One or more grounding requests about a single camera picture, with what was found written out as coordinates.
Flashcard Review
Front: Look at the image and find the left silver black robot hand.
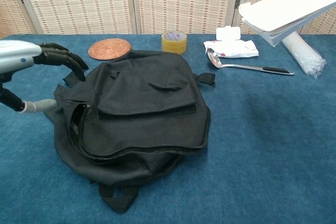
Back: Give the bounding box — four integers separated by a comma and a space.
0, 39, 89, 115

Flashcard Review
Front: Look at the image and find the black fabric backpack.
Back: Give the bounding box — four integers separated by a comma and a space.
44, 49, 216, 214

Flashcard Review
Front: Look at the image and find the round woven rattan coaster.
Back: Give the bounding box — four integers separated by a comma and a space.
88, 38, 132, 60

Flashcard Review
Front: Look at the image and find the yellow packing tape roll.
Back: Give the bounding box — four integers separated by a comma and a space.
161, 30, 188, 55

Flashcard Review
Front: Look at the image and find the woven bamboo folding screen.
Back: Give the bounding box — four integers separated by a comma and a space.
0, 0, 336, 40

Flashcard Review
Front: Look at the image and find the white wet wipes pack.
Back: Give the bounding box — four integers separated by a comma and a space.
203, 25, 259, 59

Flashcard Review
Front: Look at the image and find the stack of plastic cups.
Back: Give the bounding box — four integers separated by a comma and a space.
282, 31, 327, 79

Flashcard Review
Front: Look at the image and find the steel ladle with black handle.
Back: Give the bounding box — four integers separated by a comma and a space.
206, 48, 295, 76

